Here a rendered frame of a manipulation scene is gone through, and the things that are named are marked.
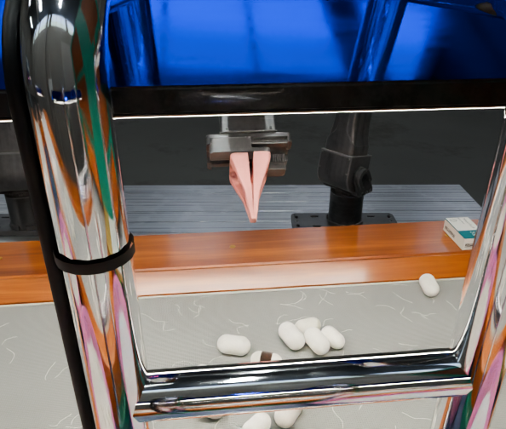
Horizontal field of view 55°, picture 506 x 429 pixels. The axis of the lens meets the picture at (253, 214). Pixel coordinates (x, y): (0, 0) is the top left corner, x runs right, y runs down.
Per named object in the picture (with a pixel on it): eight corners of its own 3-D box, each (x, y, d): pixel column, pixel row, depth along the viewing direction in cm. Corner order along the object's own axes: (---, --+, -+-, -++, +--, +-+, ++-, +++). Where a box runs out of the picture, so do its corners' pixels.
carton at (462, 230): (442, 229, 73) (445, 217, 72) (465, 228, 73) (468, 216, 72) (462, 250, 68) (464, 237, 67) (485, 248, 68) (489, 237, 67)
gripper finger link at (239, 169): (298, 208, 54) (289, 134, 58) (233, 210, 54) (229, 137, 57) (290, 229, 61) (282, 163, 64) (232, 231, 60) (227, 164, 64)
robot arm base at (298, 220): (406, 195, 87) (396, 180, 94) (295, 196, 87) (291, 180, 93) (400, 234, 91) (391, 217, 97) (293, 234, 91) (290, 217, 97)
